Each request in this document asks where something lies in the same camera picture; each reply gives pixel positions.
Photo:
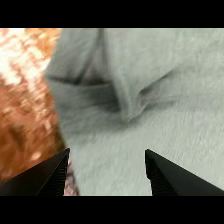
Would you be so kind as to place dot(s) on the grey garment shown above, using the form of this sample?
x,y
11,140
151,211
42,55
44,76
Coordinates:
x,y
146,110

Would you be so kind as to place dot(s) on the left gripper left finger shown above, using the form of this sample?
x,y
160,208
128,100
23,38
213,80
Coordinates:
x,y
43,178

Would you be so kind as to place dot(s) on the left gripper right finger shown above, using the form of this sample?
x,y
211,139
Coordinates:
x,y
173,178

